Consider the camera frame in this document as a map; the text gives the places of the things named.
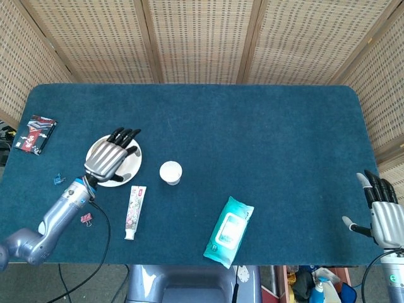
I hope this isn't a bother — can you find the black floor cable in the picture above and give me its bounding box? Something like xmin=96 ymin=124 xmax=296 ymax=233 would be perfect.
xmin=57 ymin=264 xmax=69 ymax=303

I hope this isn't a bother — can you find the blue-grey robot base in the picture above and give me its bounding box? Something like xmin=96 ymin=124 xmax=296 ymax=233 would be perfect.
xmin=126 ymin=264 xmax=263 ymax=303

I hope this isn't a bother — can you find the white round plate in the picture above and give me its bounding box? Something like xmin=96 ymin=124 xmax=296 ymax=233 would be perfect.
xmin=85 ymin=133 xmax=143 ymax=187

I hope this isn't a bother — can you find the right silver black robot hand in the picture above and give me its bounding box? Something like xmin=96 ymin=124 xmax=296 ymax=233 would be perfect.
xmin=342 ymin=169 xmax=404 ymax=249

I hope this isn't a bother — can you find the black equipment beside table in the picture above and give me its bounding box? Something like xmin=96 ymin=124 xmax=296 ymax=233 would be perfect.
xmin=0 ymin=121 xmax=17 ymax=167

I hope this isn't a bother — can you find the dark blue table carpet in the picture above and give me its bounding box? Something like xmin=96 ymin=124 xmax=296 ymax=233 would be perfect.
xmin=0 ymin=83 xmax=399 ymax=266

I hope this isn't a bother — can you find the black cable on base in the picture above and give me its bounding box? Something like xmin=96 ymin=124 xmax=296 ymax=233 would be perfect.
xmin=232 ymin=265 xmax=239 ymax=303

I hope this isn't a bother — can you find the small white cup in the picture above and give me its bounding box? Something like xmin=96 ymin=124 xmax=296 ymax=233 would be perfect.
xmin=159 ymin=160 xmax=183 ymax=186

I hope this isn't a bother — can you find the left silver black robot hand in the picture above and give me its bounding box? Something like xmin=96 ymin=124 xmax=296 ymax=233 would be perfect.
xmin=82 ymin=127 xmax=142 ymax=184

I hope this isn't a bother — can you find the black red snack packet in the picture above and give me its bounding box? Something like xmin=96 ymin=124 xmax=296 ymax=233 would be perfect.
xmin=14 ymin=114 xmax=59 ymax=156

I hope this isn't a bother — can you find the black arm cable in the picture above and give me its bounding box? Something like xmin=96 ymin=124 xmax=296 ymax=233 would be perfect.
xmin=361 ymin=250 xmax=404 ymax=303
xmin=47 ymin=198 xmax=112 ymax=303

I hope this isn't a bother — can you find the blue cloth bag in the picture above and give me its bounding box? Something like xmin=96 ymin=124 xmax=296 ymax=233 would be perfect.
xmin=340 ymin=282 xmax=358 ymax=303

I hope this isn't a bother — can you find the grey metal table leg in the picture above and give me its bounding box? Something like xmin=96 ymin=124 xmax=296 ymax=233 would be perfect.
xmin=270 ymin=264 xmax=281 ymax=297

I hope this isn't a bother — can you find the blue white spray bottle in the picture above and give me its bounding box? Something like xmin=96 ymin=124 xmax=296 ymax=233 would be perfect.
xmin=308 ymin=276 xmax=326 ymax=303

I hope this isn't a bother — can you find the red storage crate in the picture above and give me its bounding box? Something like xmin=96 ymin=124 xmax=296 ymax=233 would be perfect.
xmin=273 ymin=264 xmax=352 ymax=303

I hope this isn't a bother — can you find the floral toothpaste tube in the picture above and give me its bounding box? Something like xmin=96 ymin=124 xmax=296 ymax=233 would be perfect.
xmin=124 ymin=185 xmax=148 ymax=241

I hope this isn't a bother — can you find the beige bowl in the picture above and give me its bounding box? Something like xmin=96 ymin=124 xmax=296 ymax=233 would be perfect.
xmin=104 ymin=138 xmax=142 ymax=179

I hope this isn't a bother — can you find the bamboo folding screen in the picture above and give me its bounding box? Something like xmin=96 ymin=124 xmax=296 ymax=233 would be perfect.
xmin=0 ymin=0 xmax=404 ymax=258

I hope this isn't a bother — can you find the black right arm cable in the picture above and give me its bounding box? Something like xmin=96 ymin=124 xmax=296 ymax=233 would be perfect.
xmin=361 ymin=250 xmax=404 ymax=303

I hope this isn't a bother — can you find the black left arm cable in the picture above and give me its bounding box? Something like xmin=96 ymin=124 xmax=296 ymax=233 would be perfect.
xmin=47 ymin=198 xmax=112 ymax=303

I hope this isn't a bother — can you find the white round disc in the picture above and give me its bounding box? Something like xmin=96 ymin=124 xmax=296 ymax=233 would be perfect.
xmin=236 ymin=264 xmax=252 ymax=283

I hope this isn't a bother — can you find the teal wet wipes pack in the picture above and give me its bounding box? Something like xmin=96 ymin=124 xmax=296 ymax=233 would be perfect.
xmin=203 ymin=196 xmax=255 ymax=270

